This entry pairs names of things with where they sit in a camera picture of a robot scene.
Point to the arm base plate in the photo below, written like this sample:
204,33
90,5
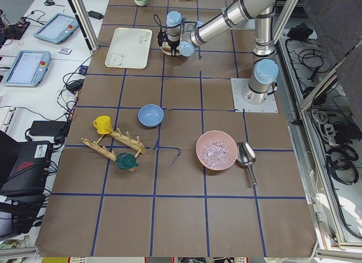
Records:
245,100

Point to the yellow mug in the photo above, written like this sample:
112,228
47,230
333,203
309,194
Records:
103,124

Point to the dark green mug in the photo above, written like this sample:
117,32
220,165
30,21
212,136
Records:
126,161

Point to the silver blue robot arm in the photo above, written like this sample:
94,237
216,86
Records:
183,37

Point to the cream bear serving tray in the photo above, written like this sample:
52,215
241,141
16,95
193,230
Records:
129,48

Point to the near blue teach pendant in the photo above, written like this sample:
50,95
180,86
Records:
28,69

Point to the far blue teach pendant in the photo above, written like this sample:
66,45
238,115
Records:
57,29

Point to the blue teach pendant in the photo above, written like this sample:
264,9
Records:
57,29
28,69

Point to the black power adapter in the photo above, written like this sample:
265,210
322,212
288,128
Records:
95,15

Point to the brown crust bread slice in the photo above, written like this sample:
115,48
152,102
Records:
166,46

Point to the pink bowl with ice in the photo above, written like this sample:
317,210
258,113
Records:
216,150

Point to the blue bowl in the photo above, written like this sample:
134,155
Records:
150,115

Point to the white round plate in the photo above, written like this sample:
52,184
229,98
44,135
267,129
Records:
165,51

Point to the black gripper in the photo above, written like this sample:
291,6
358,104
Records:
172,44

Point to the metal scoop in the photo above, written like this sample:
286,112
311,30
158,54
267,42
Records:
246,158

